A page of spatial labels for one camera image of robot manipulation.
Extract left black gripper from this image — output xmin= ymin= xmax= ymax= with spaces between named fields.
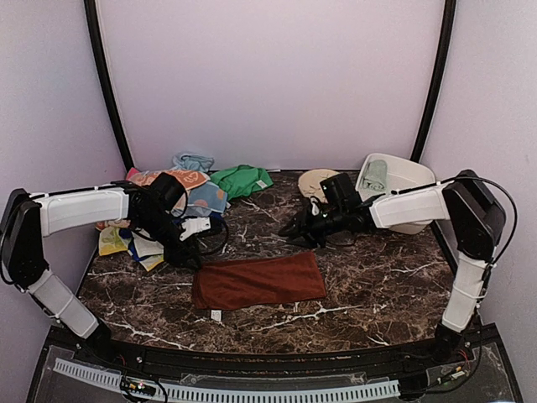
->
xmin=135 ymin=210 xmax=203 ymax=270

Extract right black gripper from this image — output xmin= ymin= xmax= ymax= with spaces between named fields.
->
xmin=278 ymin=205 xmax=347 ymax=249

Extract dark red towel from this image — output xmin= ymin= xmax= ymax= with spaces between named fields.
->
xmin=192 ymin=251 xmax=326 ymax=311

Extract mint green panda towel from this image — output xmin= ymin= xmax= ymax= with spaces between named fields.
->
xmin=360 ymin=160 xmax=388 ymax=192

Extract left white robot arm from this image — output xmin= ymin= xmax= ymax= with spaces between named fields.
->
xmin=1 ymin=173 xmax=201 ymax=366

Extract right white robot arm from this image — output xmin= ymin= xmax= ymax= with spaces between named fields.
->
xmin=278 ymin=170 xmax=508 ymax=333

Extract orange pink patterned towel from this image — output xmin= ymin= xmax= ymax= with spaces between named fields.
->
xmin=95 ymin=168 xmax=209 ymax=231

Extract white yellow patterned towel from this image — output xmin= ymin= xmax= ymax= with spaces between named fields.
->
xmin=98 ymin=227 xmax=164 ymax=272

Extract beige bird ceramic plate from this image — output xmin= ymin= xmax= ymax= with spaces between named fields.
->
xmin=297 ymin=168 xmax=339 ymax=204

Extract light blue towel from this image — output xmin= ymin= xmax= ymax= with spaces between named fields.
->
xmin=172 ymin=153 xmax=215 ymax=173

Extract blue orange patterned towel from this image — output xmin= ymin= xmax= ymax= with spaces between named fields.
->
xmin=181 ymin=181 xmax=228 ymax=217

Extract bright green towel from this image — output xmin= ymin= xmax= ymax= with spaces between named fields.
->
xmin=210 ymin=165 xmax=274 ymax=200

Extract white plastic tub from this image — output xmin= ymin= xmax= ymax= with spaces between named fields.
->
xmin=355 ymin=153 xmax=437 ymax=235

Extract small green circuit board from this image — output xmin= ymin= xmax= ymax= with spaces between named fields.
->
xmin=119 ymin=378 xmax=156 ymax=396

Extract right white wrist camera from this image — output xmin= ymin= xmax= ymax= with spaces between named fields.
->
xmin=309 ymin=196 xmax=321 ymax=217

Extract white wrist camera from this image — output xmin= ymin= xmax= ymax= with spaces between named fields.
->
xmin=309 ymin=196 xmax=321 ymax=217
xmin=180 ymin=217 xmax=211 ymax=242

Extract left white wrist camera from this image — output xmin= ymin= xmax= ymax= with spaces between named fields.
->
xmin=180 ymin=217 xmax=211 ymax=242

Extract black camera cable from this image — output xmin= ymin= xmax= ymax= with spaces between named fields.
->
xmin=188 ymin=216 xmax=231 ymax=258

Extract black front table rail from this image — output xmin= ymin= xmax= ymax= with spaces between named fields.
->
xmin=75 ymin=340 xmax=440 ymax=378

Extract white slotted cable duct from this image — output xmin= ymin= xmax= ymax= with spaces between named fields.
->
xmin=53 ymin=359 xmax=401 ymax=402

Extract left black frame post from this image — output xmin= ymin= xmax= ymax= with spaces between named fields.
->
xmin=83 ymin=0 xmax=134 ymax=172

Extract black frame post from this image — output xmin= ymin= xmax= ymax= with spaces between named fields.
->
xmin=410 ymin=0 xmax=457 ymax=163
xmin=83 ymin=0 xmax=134 ymax=172

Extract right black frame post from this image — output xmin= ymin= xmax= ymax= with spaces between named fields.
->
xmin=410 ymin=0 xmax=457 ymax=163

